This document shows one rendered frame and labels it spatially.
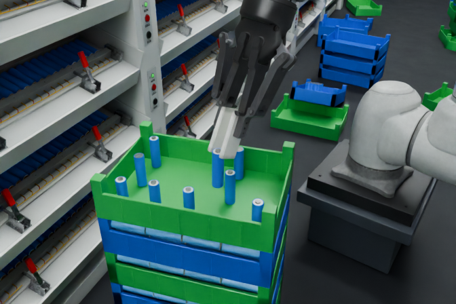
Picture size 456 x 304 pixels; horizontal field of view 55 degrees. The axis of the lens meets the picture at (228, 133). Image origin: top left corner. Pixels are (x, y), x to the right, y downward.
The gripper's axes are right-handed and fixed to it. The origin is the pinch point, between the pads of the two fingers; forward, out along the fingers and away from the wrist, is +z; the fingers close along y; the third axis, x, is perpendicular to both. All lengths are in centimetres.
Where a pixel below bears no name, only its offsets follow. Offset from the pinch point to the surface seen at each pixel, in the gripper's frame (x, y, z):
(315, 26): -217, 132, -35
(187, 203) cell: -0.2, 3.5, 13.6
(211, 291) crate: -7.2, -1.6, 28.4
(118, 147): -19, 48, 23
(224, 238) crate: -2.9, -3.7, 16.1
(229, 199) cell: -8.7, 2.3, 12.9
